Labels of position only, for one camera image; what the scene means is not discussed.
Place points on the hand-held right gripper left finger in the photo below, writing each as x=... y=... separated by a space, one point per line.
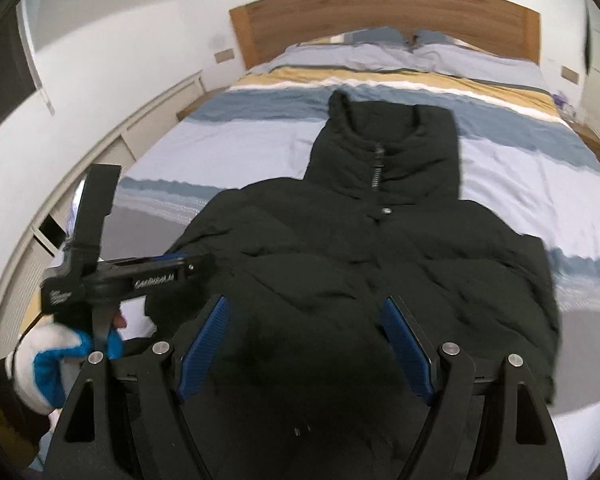
x=205 y=350

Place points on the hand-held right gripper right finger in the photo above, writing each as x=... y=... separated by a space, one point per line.
x=407 y=355

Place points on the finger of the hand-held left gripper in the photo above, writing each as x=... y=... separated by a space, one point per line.
x=165 y=272
x=97 y=205

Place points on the black puffer jacket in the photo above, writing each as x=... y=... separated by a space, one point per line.
x=330 y=240

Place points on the person's left forearm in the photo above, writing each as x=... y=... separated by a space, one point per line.
x=5 y=410

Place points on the person's left hand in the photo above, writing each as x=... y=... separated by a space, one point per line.
x=45 y=360

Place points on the striped duvet bed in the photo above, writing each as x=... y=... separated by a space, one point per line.
x=260 y=150

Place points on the dark window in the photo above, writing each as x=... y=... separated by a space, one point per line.
x=0 y=70

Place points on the wooden nightstand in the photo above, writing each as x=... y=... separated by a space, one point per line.
x=587 y=135

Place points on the small purple object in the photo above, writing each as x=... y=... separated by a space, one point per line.
x=564 y=102

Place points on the wooden headboard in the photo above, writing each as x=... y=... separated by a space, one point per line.
x=380 y=7

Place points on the wall switch plate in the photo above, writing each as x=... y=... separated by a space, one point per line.
x=569 y=75
x=224 y=56

